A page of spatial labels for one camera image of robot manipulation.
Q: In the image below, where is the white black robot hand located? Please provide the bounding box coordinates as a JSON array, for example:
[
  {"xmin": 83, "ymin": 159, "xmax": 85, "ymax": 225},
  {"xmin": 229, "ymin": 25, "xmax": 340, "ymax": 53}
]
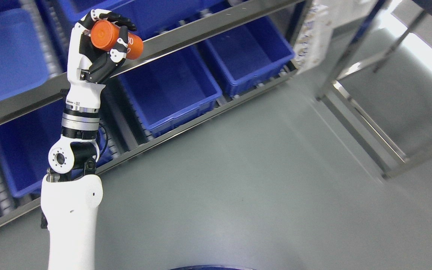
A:
[{"xmin": 66, "ymin": 9, "xmax": 137, "ymax": 113}]

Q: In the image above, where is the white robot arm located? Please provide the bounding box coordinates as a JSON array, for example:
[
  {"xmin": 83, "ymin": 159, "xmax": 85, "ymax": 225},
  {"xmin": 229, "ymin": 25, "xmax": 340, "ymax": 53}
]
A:
[{"xmin": 40, "ymin": 105, "xmax": 103, "ymax": 270}]

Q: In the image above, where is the stainless steel desk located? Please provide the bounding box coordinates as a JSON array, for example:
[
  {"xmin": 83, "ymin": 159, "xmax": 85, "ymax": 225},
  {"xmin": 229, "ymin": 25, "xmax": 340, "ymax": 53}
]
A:
[{"xmin": 316, "ymin": 0, "xmax": 432, "ymax": 179}]

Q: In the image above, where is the blue shallow tray bin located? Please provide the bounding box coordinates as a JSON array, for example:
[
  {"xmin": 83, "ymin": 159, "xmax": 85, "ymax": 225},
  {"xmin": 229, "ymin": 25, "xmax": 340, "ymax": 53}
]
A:
[{"xmin": 0, "ymin": 8, "xmax": 49, "ymax": 101}]

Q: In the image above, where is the blue bin top centre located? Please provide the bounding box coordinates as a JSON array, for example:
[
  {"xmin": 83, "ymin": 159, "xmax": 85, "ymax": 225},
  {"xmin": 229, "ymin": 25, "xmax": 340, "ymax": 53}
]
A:
[{"xmin": 56, "ymin": 0, "xmax": 222, "ymax": 39}]

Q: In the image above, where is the blue bin lower middle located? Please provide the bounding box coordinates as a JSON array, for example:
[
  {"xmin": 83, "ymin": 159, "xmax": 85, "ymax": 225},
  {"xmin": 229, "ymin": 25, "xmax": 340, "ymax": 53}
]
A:
[{"xmin": 119, "ymin": 46, "xmax": 222, "ymax": 137}]

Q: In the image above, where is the blue bin lower left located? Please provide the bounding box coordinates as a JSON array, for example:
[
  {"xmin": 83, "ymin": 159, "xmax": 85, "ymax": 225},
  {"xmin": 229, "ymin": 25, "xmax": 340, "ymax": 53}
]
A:
[{"xmin": 0, "ymin": 99, "xmax": 113, "ymax": 198}]

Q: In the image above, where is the blue bin lower centre-right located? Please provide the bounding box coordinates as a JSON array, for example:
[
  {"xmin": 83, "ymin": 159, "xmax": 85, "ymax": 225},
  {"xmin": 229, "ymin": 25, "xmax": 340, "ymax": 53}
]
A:
[{"xmin": 197, "ymin": 16, "xmax": 295, "ymax": 97}]

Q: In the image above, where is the steel shelf rack frame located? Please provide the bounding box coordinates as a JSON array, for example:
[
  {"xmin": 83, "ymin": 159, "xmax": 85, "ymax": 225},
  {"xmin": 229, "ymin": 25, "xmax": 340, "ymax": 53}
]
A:
[{"xmin": 0, "ymin": 0, "xmax": 389, "ymax": 240}]

